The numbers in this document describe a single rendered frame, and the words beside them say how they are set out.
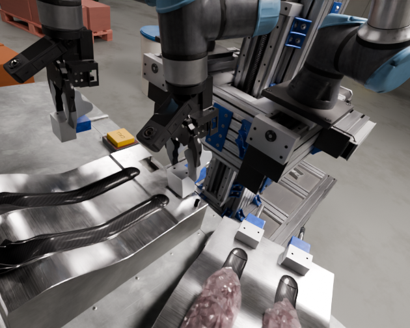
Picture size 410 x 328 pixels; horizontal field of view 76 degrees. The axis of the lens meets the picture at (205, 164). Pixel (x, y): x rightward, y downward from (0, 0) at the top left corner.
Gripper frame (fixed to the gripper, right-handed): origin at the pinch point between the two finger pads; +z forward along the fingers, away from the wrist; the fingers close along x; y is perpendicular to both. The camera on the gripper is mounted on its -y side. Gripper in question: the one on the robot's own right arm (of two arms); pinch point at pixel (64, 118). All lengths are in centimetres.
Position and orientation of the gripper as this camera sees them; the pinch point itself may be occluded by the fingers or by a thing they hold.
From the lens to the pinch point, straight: 70.9
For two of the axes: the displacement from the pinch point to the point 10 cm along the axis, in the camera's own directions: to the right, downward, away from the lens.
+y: 6.9, -3.4, 6.4
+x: -7.0, -5.5, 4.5
